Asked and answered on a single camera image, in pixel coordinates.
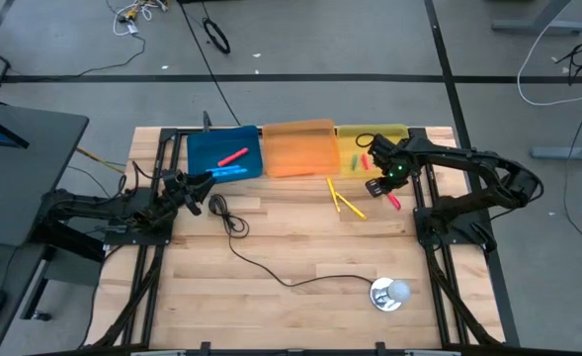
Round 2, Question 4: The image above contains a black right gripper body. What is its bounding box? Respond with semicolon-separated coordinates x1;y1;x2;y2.
375;146;419;188

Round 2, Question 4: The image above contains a dark grey side desk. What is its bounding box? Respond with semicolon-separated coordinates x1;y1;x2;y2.
0;240;49;356

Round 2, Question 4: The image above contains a white cable tangle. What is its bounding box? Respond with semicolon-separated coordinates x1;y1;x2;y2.
105;0;171;39

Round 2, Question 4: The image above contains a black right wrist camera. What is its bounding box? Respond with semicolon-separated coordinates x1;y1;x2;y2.
368;133;396;162

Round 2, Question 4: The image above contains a black aluminium table frame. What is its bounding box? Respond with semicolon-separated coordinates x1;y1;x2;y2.
122;126;472;356

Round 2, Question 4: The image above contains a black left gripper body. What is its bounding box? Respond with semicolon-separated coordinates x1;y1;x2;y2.
159;168;197;213

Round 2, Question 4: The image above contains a thin yellow cable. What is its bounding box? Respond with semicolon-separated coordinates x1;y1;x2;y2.
75;146;126;174

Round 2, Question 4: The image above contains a long black cable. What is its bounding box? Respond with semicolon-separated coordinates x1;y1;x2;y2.
208;193;374;289

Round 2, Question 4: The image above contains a black desk leg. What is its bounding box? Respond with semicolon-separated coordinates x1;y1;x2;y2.
21;217;108;322

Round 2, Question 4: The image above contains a grey desk foot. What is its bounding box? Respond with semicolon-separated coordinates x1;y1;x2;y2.
531;135;582;162
490;0;582;36

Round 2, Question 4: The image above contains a black cable bundle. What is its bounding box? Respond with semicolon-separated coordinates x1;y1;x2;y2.
426;244;504;347
85;244;166;347

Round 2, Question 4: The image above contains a yellow translucent plastic bin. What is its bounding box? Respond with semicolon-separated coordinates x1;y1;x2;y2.
336;123;411;180

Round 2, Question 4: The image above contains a black desk top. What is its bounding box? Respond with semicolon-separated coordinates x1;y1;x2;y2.
0;101;91;248

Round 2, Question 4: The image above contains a blue plastic bin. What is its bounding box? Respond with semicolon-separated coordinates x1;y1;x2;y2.
186;125;265;185

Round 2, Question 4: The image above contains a white ball on silver base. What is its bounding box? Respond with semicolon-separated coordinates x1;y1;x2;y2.
369;276;414;312

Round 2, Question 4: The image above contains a black coiled cable loop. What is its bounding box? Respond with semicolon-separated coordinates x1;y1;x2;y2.
202;17;233;55

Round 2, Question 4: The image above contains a white floor cable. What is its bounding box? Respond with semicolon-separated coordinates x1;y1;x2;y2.
516;0;582;108

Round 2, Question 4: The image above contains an orange translucent plastic bin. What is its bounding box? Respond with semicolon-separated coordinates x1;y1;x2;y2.
261;118;342;179

